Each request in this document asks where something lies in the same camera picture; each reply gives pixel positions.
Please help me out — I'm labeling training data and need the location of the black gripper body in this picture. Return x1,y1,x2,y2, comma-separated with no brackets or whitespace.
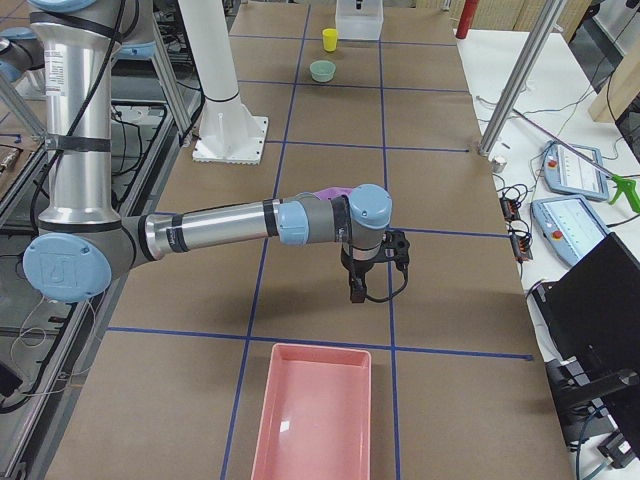
341,244,380,288

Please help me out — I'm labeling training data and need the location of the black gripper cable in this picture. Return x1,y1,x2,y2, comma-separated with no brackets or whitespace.
363,259,412,304

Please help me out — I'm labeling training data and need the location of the green plastic bowl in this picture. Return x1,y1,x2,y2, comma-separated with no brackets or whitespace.
309,60,336,83

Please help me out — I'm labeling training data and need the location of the lower teach pendant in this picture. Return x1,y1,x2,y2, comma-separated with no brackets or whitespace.
531,194,610,266

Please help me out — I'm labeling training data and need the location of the purple cloth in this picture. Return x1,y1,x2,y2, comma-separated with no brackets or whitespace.
313,187,353,201

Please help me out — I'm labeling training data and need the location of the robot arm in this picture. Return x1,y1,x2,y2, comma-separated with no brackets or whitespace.
22,1,408,303
1,27,45,83

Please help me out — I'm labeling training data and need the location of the black laptop monitor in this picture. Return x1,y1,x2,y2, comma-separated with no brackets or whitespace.
532,233,639,389

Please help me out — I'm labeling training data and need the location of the upper teach pendant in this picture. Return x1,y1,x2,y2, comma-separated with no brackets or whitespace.
543,141,609,202

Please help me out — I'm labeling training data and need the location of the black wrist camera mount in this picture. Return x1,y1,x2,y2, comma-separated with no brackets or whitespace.
385,229,410,272

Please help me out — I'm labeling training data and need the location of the green handled grabber tool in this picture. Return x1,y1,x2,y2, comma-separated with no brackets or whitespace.
512,107,640,214

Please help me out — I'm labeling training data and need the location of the translucent plastic box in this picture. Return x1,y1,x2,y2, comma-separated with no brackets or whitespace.
335,0,384,41

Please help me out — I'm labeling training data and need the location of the yellow plastic cup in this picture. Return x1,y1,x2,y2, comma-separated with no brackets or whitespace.
322,28,338,52

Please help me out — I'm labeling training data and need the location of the pink plastic tray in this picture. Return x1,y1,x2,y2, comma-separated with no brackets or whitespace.
251,343,372,479

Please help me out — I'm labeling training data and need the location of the teach pendant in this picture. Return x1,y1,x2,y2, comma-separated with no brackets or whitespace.
543,141,609,202
531,194,610,266

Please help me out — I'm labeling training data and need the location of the white pedestal column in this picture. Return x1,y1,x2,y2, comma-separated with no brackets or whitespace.
179,0,269,165

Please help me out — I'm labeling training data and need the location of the red fire extinguisher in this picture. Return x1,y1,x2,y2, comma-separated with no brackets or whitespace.
455,0,479,39

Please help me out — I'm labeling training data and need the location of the aluminium frame post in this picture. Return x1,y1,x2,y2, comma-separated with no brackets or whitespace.
478,0,565,157

